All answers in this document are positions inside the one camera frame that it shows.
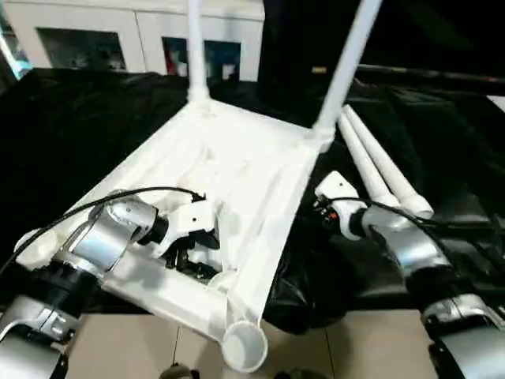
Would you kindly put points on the small yellow label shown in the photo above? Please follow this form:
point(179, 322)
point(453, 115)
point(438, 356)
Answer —
point(318, 70)

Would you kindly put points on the black metal rod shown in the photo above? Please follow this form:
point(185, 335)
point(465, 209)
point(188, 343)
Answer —
point(426, 75)

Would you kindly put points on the black plastic mat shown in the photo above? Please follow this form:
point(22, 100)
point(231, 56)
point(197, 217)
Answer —
point(63, 142)

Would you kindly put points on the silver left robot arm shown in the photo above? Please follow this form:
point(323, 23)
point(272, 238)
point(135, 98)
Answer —
point(79, 253)

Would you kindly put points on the white plastic table top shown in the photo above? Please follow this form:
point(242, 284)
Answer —
point(237, 174)

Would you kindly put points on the white plastic table leg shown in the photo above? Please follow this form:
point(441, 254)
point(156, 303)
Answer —
point(363, 162)
point(347, 71)
point(390, 170)
point(196, 47)

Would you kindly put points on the white glass-door cabinet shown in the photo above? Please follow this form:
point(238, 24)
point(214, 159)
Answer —
point(95, 24)

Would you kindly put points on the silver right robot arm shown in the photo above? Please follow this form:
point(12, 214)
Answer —
point(418, 253)

